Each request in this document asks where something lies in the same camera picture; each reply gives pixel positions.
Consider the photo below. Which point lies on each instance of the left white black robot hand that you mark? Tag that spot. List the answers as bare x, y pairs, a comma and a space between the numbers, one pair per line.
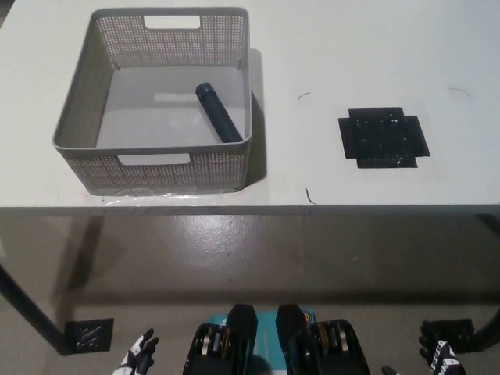
138, 351

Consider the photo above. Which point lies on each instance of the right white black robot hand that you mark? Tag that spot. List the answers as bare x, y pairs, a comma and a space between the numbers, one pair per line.
441, 359

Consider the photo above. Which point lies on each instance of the dark blue electric screwdriver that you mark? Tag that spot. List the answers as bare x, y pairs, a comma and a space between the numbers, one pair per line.
218, 113

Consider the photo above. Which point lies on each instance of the black floor tape marker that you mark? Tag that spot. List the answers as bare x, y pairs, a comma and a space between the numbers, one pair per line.
457, 330
90, 334

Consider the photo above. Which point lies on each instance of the black robot body block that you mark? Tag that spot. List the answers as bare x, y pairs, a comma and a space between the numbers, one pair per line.
238, 328
293, 328

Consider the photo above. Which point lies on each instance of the black table leg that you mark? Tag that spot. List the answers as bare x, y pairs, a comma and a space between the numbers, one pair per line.
27, 308

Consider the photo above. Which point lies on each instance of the clear adhesive tape strip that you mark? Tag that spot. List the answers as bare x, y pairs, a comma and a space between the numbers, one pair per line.
156, 197

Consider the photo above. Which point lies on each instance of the black square mat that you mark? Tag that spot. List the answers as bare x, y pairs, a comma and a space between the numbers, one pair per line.
351, 136

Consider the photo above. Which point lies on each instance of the grey perforated plastic basket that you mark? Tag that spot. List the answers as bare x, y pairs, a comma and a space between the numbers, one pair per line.
164, 47

